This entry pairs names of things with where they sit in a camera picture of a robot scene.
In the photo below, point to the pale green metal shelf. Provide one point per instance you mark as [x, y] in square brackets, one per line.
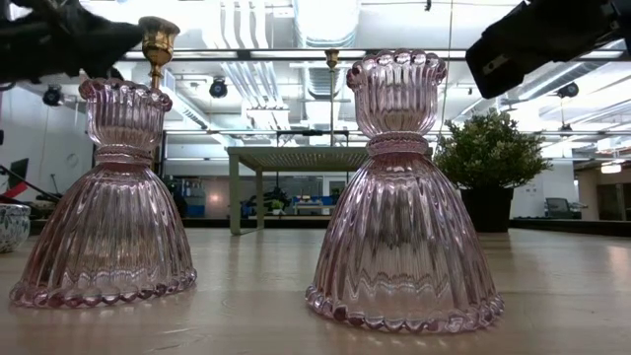
[296, 158]

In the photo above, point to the black computer monitor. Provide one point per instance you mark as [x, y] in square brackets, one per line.
[19, 170]

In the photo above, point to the blue white patterned candle bowl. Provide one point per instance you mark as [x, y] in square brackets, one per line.
[12, 227]

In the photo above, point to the silver ventilation duct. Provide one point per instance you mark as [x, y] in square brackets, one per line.
[325, 24]

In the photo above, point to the black horizontal frame beam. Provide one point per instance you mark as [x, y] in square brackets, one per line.
[276, 54]

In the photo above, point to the short gold candlestick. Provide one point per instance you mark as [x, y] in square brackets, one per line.
[159, 44]

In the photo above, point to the black ceiling spotlight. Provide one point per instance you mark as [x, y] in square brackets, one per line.
[51, 95]
[568, 90]
[218, 88]

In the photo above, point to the grey office chair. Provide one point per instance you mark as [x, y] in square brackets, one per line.
[559, 207]

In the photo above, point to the bright ceiling lamp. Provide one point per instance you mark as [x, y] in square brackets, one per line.
[611, 168]

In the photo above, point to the red flat object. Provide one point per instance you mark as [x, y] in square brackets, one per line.
[15, 190]

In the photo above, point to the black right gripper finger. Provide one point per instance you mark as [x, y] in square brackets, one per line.
[532, 44]

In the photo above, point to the tall gold candlestick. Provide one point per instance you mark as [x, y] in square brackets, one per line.
[331, 58]

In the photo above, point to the green plant in black pot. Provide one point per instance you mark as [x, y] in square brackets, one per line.
[488, 158]

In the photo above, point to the pink ribbed glass candle holder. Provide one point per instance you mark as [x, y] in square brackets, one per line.
[399, 222]
[113, 222]

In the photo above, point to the black table edge rail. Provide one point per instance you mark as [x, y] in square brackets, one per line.
[567, 227]

